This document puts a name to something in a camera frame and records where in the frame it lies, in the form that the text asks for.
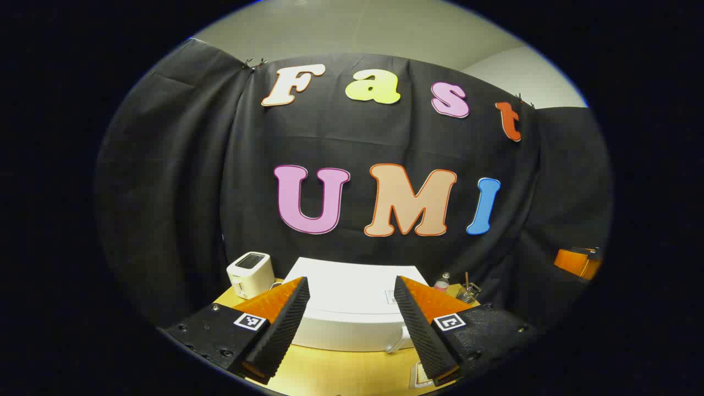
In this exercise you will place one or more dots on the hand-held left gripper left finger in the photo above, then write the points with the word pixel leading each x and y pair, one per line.
pixel 283 335

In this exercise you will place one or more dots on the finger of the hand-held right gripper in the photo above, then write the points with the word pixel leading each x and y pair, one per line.
pixel 575 263

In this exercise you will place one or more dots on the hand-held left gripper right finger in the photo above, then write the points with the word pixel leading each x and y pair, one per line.
pixel 423 335

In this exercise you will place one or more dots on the white microwave oven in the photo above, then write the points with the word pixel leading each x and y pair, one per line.
pixel 346 291

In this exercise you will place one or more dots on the white rectangular plate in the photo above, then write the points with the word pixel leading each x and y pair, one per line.
pixel 419 377

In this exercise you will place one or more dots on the clear bottle with pink label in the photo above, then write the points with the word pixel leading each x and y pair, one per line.
pixel 441 284

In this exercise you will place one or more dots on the white toaster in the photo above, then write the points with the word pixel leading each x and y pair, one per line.
pixel 250 278

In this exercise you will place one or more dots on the black backdrop cloth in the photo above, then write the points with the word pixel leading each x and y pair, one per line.
pixel 192 165

